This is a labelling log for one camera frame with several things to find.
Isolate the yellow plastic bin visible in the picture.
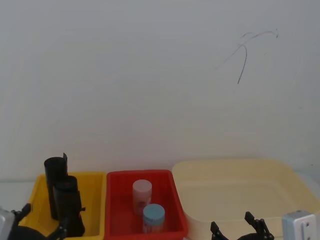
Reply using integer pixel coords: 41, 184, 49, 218
24, 171, 107, 239

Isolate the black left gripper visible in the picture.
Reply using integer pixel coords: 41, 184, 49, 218
8, 203, 70, 240

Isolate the red plastic bin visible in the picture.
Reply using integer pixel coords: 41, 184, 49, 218
105, 169, 189, 239

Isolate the tall black bag roll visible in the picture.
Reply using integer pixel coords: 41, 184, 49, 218
43, 152, 70, 219

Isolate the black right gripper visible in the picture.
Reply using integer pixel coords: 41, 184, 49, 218
210, 211, 275, 240

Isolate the short black bag roll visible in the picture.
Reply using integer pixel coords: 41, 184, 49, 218
52, 175, 86, 238

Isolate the blue-lidded jar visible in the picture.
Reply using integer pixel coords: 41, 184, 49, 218
142, 203, 166, 235

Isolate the pink white-capped bottle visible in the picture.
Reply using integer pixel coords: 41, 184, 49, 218
132, 179, 153, 217

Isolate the cream plastic tub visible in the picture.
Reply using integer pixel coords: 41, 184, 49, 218
171, 157, 320, 240

